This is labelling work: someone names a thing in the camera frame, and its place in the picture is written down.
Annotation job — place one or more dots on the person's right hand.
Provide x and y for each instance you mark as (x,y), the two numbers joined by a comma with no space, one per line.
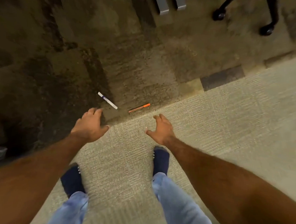
(163,133)

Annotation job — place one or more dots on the person's left hand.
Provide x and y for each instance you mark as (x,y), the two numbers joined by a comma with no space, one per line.
(89,128)

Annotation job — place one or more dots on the person's left thumb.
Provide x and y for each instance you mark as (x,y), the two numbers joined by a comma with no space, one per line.
(103,130)

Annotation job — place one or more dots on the person's right thumb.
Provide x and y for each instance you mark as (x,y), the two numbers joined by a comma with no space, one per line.
(150,133)

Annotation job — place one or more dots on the person's right forearm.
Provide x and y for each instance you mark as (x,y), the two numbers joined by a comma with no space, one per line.
(232,188)

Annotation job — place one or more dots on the person's left forearm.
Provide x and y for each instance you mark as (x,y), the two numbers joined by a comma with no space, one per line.
(27,179)

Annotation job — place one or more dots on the person's right navy sock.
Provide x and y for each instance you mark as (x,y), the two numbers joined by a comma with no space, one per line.
(160,160)

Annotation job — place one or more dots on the person's navy sock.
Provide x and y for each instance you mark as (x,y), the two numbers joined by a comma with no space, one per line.
(160,160)
(71,180)

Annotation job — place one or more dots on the white pen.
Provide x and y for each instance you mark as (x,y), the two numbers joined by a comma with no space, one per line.
(107,100)

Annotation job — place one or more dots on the person's left navy sock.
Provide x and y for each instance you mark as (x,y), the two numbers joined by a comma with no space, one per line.
(71,180)

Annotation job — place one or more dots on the person's right jeans leg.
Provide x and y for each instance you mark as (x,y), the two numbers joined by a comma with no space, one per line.
(178,206)

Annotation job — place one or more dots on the person's jeans leg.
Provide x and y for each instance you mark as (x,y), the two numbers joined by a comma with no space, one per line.
(178,206)
(69,209)

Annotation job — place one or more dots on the person's left jeans leg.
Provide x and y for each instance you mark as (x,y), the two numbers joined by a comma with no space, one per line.
(69,209)

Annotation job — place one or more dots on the grey metal furniture leg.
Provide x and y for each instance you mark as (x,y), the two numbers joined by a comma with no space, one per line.
(162,4)

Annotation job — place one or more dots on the black office chair base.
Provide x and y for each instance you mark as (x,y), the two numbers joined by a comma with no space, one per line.
(248,15)

